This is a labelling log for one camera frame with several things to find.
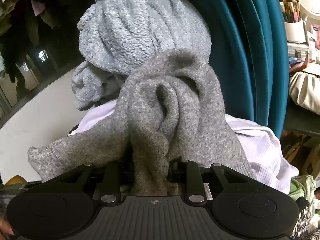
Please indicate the silver case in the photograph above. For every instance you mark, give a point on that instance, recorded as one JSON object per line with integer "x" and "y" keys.
{"x": 297, "y": 52}

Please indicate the lilac garment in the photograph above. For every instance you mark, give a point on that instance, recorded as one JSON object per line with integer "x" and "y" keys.
{"x": 260, "y": 150}

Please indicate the group of cosmetic bottles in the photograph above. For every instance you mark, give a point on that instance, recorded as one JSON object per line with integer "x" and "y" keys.
{"x": 315, "y": 37}

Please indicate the yellow wooden chair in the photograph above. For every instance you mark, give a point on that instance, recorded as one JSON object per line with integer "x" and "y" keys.
{"x": 15, "y": 180}

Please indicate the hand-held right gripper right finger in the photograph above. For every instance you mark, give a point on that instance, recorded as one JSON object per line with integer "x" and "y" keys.
{"x": 191, "y": 177}

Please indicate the black white patterned pants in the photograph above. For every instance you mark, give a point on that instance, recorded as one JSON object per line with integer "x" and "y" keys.
{"x": 307, "y": 220}

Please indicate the teal curtain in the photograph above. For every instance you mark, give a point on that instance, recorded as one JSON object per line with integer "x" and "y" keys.
{"x": 245, "y": 55}

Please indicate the beige bag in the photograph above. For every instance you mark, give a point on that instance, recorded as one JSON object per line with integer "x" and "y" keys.
{"x": 306, "y": 90}

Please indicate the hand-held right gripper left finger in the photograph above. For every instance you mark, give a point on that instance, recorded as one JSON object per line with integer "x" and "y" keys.
{"x": 112, "y": 177}

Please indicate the black desk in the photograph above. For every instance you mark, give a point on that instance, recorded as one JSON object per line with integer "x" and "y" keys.
{"x": 300, "y": 120}

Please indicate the grey knit sweater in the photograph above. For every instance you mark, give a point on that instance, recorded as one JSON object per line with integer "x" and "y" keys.
{"x": 162, "y": 110}

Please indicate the fluffy pale grey robe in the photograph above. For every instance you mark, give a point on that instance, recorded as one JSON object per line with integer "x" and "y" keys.
{"x": 140, "y": 30}

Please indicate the white makeup brush holder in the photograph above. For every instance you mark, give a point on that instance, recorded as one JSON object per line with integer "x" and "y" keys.
{"x": 295, "y": 30}

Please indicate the green white cloth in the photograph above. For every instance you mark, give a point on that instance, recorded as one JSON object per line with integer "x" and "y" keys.
{"x": 302, "y": 187}

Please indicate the row of hanging clothes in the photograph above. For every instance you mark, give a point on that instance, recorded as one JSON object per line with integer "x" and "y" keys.
{"x": 32, "y": 17}

